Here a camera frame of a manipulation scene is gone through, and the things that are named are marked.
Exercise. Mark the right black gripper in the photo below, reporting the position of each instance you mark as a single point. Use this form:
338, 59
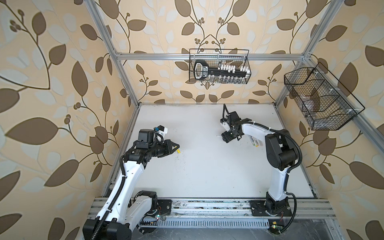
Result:
226, 137

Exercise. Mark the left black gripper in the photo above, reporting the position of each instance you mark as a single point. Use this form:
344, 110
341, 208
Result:
168, 149

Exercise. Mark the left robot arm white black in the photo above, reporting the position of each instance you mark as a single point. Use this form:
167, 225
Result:
123, 210

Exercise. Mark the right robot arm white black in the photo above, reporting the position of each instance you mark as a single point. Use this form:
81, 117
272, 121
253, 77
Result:
282, 151

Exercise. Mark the black tool in basket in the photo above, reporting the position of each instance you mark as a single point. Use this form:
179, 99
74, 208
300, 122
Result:
202, 70

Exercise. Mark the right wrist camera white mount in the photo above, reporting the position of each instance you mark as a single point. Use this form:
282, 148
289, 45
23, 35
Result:
225, 124

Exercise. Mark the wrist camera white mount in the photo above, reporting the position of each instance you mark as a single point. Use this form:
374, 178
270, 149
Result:
161, 130
225, 124

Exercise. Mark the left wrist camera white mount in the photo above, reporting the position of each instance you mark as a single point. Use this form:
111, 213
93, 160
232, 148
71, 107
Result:
161, 130

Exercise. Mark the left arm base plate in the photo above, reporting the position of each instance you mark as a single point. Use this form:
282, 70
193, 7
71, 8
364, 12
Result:
163, 208

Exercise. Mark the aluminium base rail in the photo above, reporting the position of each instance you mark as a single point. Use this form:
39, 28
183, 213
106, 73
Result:
240, 208

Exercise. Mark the back black wire basket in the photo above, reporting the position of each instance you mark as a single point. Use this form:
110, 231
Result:
224, 56

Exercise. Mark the black wire basket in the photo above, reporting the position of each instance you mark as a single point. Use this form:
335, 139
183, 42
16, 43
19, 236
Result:
224, 56
325, 102

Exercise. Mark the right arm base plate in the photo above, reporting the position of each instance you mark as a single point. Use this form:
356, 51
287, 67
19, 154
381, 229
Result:
259, 209

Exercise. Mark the right black wire basket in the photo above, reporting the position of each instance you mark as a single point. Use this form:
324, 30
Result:
325, 102

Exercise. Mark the aluminium frame right post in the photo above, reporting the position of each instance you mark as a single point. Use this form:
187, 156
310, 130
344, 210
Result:
305, 58

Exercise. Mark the aluminium frame post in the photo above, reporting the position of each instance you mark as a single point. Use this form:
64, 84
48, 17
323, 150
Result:
92, 8
305, 58

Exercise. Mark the aluminium frame left post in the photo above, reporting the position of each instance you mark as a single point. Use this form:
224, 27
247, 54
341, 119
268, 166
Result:
92, 8

